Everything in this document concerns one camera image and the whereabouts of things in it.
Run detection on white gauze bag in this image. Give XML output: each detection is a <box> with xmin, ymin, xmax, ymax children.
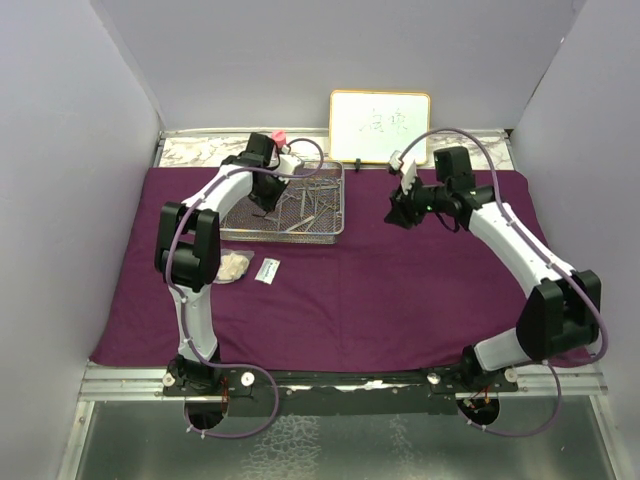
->
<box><xmin>214</xmin><ymin>249</ymin><xmax>254</xmax><ymax>284</ymax></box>

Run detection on pink lid spice bottle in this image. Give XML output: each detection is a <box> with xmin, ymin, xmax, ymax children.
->
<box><xmin>271</xmin><ymin>130</ymin><xmax>287</xmax><ymax>150</ymax></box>

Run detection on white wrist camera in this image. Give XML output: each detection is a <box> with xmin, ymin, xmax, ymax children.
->
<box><xmin>388</xmin><ymin>150</ymin><xmax>417</xmax><ymax>195</ymax></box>
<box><xmin>276</xmin><ymin>154</ymin><xmax>304</xmax><ymax>178</ymax></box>

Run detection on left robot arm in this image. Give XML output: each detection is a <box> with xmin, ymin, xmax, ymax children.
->
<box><xmin>154</xmin><ymin>132</ymin><xmax>299</xmax><ymax>396</ymax></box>

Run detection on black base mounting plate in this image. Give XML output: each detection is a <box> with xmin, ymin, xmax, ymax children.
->
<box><xmin>162</xmin><ymin>366</ymin><xmax>518</xmax><ymax>418</ymax></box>

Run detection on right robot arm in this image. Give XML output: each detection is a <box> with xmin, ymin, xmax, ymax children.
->
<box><xmin>385</xmin><ymin>147</ymin><xmax>601</xmax><ymax>391</ymax></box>

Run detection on purple cloth wrap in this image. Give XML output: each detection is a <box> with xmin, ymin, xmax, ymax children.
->
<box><xmin>91</xmin><ymin>167</ymin><xmax>526</xmax><ymax>372</ymax></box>

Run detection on aluminium frame rail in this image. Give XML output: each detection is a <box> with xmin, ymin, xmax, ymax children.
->
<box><xmin>79</xmin><ymin>363</ymin><xmax>608</xmax><ymax>401</ymax></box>

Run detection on metal mesh tray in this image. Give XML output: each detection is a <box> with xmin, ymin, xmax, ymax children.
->
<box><xmin>221</xmin><ymin>161</ymin><xmax>345</xmax><ymax>244</ymax></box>

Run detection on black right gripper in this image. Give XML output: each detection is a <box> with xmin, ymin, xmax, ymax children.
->
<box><xmin>384</xmin><ymin>172</ymin><xmax>450</xmax><ymax>229</ymax></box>

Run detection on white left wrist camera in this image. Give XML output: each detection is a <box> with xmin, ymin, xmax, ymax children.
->
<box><xmin>276</xmin><ymin>154</ymin><xmax>304</xmax><ymax>178</ymax></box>

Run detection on yellow framed whiteboard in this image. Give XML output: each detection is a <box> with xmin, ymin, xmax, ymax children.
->
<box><xmin>329</xmin><ymin>90</ymin><xmax>431</xmax><ymax>165</ymax></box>

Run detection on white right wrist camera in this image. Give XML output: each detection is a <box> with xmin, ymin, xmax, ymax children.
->
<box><xmin>388</xmin><ymin>150</ymin><xmax>417</xmax><ymax>195</ymax></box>

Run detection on steel tweezers front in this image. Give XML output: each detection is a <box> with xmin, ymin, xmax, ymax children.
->
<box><xmin>285</xmin><ymin>215</ymin><xmax>316</xmax><ymax>233</ymax></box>

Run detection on steel forceps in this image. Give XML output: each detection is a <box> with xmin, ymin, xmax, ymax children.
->
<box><xmin>252</xmin><ymin>193</ymin><xmax>292</xmax><ymax>223</ymax></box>

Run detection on steel clamp right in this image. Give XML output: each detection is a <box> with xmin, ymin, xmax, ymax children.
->
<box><xmin>308</xmin><ymin>181</ymin><xmax>341</xmax><ymax>215</ymax></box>

